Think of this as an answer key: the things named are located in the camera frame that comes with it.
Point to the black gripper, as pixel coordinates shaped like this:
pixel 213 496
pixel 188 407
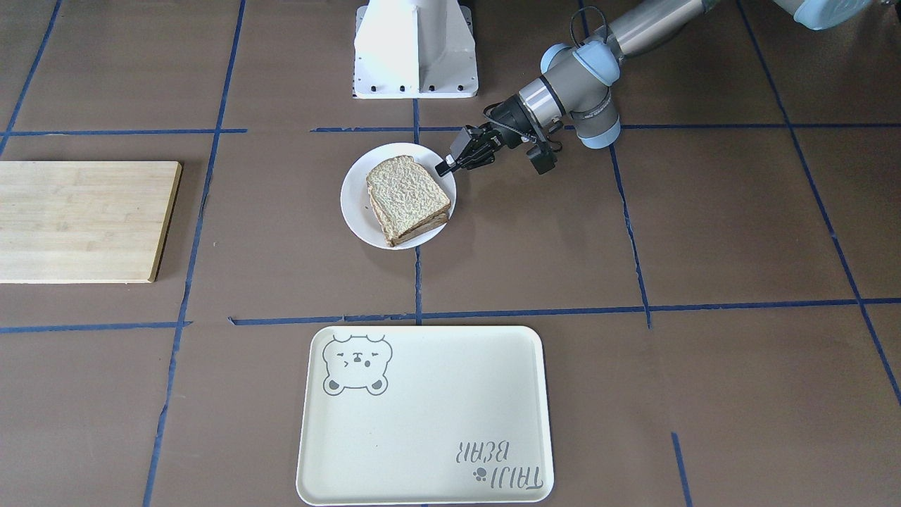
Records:
pixel 508 123

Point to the white bread slice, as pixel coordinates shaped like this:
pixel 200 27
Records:
pixel 401 178

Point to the white round plate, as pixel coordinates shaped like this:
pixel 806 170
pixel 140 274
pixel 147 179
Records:
pixel 355 201

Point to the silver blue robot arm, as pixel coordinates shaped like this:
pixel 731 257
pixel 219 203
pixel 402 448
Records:
pixel 575 82

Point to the bread slice under egg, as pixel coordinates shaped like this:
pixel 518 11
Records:
pixel 403 220

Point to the cream bear serving tray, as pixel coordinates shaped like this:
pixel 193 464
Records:
pixel 425 414

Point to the bamboo cutting board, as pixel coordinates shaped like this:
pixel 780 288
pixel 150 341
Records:
pixel 85 222

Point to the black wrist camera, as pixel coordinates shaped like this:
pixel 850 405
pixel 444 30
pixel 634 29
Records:
pixel 542 157

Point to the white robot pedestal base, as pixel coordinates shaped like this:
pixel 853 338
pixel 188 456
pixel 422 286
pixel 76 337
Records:
pixel 414 50

